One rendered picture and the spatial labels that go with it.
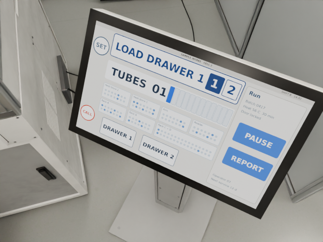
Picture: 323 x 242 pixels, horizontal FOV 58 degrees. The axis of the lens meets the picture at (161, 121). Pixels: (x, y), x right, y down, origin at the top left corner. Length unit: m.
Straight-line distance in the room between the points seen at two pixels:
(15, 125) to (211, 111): 0.56
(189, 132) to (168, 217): 1.02
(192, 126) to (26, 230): 1.33
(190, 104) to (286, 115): 0.19
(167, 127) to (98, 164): 1.15
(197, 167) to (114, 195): 1.08
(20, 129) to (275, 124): 0.70
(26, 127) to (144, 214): 0.90
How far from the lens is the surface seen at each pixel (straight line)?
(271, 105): 0.62
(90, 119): 0.75
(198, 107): 0.63
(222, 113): 0.63
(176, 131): 0.66
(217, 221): 1.70
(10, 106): 0.85
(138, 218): 1.64
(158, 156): 0.70
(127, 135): 0.71
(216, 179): 0.69
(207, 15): 2.48
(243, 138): 0.64
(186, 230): 1.63
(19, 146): 1.08
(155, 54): 0.64
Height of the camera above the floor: 1.65
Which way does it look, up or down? 62 degrees down
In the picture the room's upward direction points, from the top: 1 degrees clockwise
